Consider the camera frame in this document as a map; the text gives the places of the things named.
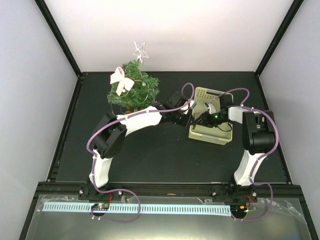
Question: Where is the yellow-green plastic basket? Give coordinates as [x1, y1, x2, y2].
[188, 87, 233, 145]

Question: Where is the small green christmas tree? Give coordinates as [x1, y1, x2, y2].
[107, 60, 160, 112]

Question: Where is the white ball light string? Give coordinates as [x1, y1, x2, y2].
[109, 67, 156, 113]

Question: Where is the pink felt bow ornament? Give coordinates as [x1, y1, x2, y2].
[110, 66, 135, 96]

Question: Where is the silver star ornament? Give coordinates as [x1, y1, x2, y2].
[133, 41, 150, 65]

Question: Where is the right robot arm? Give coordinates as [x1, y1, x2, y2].
[195, 93, 279, 202]

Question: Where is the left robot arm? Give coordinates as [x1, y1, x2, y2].
[86, 91, 196, 200]

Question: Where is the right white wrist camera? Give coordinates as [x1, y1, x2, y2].
[204, 102, 217, 114]

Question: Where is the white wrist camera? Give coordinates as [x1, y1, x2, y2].
[180, 100, 197, 114]
[204, 102, 217, 114]

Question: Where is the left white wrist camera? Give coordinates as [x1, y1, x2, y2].
[180, 100, 197, 114]

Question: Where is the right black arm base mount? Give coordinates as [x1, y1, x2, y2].
[208, 185, 254, 203]

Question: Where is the white slotted cable duct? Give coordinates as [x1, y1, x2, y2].
[42, 202, 232, 217]

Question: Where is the black aluminium frame rail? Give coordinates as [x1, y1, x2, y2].
[35, 182, 303, 200]

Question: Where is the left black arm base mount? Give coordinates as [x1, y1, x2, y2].
[77, 183, 123, 218]

